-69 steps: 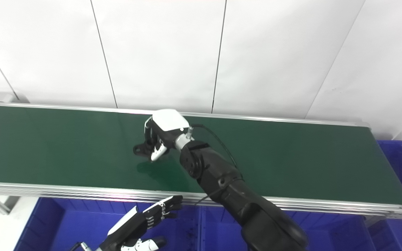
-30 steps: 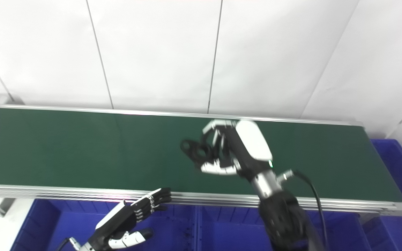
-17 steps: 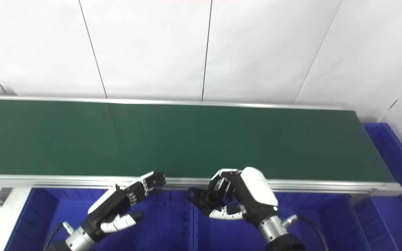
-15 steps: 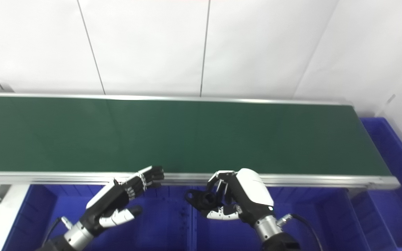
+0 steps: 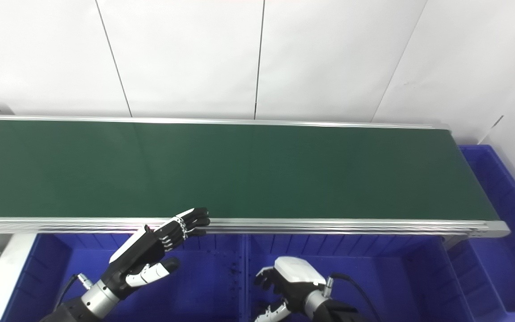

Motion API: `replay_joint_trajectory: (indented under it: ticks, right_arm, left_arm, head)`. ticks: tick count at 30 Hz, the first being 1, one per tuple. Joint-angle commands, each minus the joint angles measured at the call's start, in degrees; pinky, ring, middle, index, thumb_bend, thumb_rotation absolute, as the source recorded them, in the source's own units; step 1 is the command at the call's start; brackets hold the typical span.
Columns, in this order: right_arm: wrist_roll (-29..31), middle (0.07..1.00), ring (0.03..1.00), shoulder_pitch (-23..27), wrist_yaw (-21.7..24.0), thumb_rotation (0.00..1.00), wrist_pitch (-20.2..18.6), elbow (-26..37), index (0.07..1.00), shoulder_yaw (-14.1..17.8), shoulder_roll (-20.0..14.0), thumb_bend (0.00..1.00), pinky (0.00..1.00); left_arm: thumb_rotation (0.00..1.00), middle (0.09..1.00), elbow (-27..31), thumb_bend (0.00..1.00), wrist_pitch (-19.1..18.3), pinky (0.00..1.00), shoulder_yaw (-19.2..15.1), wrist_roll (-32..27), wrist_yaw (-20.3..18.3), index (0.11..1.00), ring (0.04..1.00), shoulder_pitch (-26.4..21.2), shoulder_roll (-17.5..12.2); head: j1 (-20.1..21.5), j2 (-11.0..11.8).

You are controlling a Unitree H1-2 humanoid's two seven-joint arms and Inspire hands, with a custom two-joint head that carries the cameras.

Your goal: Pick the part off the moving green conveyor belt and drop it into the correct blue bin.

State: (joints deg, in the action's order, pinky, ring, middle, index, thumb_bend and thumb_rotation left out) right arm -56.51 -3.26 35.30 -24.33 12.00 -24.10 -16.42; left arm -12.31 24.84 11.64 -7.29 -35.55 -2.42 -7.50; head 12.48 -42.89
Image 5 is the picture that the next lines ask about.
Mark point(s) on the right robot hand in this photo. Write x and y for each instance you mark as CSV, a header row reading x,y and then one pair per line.
x,y
291,279

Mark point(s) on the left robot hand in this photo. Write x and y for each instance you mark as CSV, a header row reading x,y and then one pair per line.
x,y
143,252

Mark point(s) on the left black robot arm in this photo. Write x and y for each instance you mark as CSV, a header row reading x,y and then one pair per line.
x,y
78,306

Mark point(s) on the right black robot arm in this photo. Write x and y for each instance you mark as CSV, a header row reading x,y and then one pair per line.
x,y
333,311

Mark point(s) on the blue plastic bin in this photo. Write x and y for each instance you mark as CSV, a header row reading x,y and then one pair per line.
x,y
396,281
204,277
503,250

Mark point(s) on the green conveyor belt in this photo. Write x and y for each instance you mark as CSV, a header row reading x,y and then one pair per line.
x,y
329,226
239,170

